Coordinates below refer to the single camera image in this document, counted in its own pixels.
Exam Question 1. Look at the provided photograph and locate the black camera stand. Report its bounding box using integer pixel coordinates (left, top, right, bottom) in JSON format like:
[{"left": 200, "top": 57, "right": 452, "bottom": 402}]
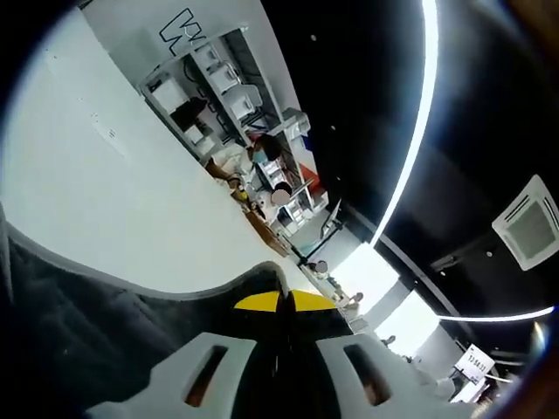
[{"left": 299, "top": 198, "right": 344, "bottom": 265}]

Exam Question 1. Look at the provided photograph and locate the ceiling air conditioner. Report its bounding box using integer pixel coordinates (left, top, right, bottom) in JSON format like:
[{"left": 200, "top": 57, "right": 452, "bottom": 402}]
[{"left": 491, "top": 174, "right": 559, "bottom": 271}]

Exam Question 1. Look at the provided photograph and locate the wooden tray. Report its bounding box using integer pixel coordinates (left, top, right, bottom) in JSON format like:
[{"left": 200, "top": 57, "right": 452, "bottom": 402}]
[{"left": 242, "top": 204, "right": 292, "bottom": 258}]

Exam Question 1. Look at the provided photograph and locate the row of white storage boxes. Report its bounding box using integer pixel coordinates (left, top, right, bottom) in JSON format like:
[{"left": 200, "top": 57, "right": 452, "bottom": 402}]
[{"left": 191, "top": 43, "right": 315, "bottom": 228}]

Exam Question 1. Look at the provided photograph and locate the metal shelving rack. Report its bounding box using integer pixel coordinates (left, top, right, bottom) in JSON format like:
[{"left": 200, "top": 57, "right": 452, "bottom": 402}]
[{"left": 138, "top": 25, "right": 333, "bottom": 245}]

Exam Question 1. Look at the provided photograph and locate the black bag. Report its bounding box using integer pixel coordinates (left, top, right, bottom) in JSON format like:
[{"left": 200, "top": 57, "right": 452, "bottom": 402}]
[{"left": 169, "top": 98, "right": 206, "bottom": 132}]

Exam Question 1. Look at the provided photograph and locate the wall screen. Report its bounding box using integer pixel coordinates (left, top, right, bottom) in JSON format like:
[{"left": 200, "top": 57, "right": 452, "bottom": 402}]
[{"left": 449, "top": 343, "right": 497, "bottom": 402}]

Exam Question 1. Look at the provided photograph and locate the long ceiling light strip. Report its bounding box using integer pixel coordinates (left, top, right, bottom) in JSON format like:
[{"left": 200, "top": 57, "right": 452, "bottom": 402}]
[{"left": 370, "top": 0, "right": 440, "bottom": 250}]

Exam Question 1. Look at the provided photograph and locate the grey towel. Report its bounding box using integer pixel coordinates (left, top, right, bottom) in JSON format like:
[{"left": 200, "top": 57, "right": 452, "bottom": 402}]
[{"left": 0, "top": 217, "right": 290, "bottom": 419}]

